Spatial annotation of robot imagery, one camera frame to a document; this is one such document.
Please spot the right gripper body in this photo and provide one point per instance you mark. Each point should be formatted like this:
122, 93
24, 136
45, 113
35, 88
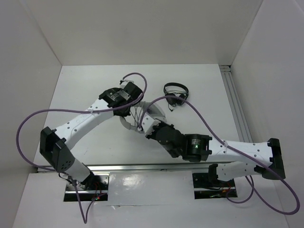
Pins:
152, 135

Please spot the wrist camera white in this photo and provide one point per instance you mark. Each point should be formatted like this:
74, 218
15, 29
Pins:
148, 123
123, 83

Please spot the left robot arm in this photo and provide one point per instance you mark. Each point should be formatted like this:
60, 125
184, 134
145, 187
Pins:
56, 144

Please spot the white grey headphones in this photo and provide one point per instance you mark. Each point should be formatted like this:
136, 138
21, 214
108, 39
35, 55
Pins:
137, 113

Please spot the aluminium rail front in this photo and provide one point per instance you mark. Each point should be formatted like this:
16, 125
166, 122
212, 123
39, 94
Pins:
151, 167

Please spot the aluminium rail right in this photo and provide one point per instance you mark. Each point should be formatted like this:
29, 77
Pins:
235, 104

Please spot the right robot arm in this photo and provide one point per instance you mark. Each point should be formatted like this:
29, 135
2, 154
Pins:
227, 159

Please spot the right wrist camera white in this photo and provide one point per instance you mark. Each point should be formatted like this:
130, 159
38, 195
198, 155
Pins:
148, 123

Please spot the aluminium rail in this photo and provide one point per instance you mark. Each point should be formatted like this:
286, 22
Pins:
151, 167
235, 104

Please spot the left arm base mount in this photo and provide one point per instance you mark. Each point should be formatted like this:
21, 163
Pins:
99, 191

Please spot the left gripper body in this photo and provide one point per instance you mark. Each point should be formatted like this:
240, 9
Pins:
125, 113

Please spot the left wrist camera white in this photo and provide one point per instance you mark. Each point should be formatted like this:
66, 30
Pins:
123, 83

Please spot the black headphones right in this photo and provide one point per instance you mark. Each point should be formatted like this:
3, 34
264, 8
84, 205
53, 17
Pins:
176, 97

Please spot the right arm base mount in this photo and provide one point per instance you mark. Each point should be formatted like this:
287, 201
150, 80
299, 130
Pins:
204, 189

